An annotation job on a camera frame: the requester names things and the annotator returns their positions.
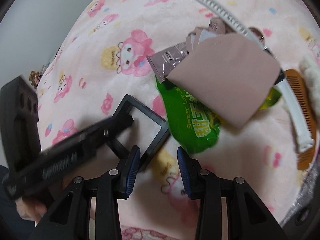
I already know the black square display frame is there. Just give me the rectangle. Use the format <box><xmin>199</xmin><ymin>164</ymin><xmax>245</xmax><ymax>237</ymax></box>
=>
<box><xmin>105</xmin><ymin>94</ymin><xmax>170</xmax><ymax>172</ymax></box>

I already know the person's left hand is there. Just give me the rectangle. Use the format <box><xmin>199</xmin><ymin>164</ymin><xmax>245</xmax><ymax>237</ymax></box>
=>
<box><xmin>15</xmin><ymin>198</ymin><xmax>47</xmax><ymax>224</ymax></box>

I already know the silver glitter pouch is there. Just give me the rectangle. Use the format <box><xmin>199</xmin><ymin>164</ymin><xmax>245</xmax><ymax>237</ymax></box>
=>
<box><xmin>280</xmin><ymin>155</ymin><xmax>319</xmax><ymax>228</ymax></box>

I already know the brown wooden comb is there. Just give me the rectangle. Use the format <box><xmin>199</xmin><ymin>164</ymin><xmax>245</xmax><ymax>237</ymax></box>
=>
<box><xmin>285</xmin><ymin>69</ymin><xmax>317</xmax><ymax>171</ymax></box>

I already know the white folding comb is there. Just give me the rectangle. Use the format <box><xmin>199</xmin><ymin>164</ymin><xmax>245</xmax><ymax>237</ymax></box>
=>
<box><xmin>274</xmin><ymin>70</ymin><xmax>302</xmax><ymax>147</ymax></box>

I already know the green corn snack bag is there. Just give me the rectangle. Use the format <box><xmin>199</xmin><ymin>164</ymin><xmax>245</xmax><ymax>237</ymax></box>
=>
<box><xmin>154</xmin><ymin>76</ymin><xmax>282</xmax><ymax>155</ymax></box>

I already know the pink cartoon print blanket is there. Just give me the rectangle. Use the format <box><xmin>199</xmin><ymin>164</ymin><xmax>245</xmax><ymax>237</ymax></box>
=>
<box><xmin>37</xmin><ymin>0</ymin><xmax>319</xmax><ymax>239</ymax></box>

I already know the white fluffy plush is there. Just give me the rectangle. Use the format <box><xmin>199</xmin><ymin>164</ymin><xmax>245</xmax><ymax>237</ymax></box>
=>
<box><xmin>284</xmin><ymin>55</ymin><xmax>319</xmax><ymax>119</ymax></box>

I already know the mauve foil sachet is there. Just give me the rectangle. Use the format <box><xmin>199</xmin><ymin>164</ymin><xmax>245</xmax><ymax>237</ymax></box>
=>
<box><xmin>146</xmin><ymin>17</ymin><xmax>227</xmax><ymax>83</ymax></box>

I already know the beige watch strap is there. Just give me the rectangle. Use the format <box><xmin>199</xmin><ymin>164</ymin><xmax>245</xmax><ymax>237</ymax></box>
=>
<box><xmin>186</xmin><ymin>0</ymin><xmax>277</xmax><ymax>58</ymax></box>

